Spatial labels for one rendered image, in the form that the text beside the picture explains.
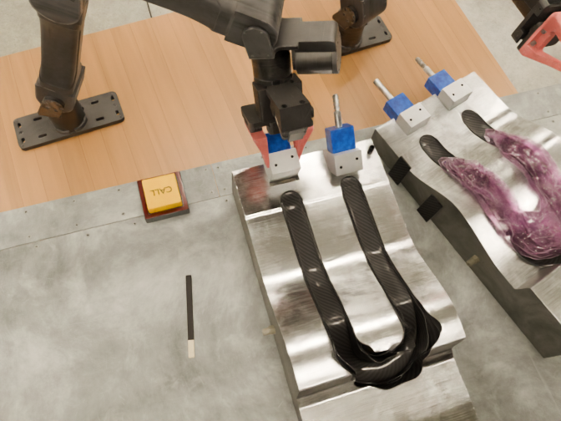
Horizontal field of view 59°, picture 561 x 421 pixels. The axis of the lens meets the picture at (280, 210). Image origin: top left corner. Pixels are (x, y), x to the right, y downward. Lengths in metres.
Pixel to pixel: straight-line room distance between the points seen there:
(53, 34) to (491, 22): 2.05
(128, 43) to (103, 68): 0.08
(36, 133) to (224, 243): 0.42
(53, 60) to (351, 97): 0.57
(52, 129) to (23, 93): 0.11
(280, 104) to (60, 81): 0.39
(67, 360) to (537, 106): 1.04
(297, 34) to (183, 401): 0.58
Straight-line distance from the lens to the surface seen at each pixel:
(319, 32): 0.71
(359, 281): 0.81
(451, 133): 1.03
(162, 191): 0.92
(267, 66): 0.73
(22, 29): 2.39
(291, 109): 0.67
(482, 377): 0.95
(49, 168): 1.04
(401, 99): 1.02
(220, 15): 0.66
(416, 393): 0.85
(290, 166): 0.82
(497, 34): 2.51
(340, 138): 0.85
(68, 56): 0.84
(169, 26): 1.18
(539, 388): 1.00
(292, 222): 0.84
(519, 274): 0.94
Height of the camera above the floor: 1.66
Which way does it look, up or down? 67 degrees down
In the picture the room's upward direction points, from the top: 10 degrees clockwise
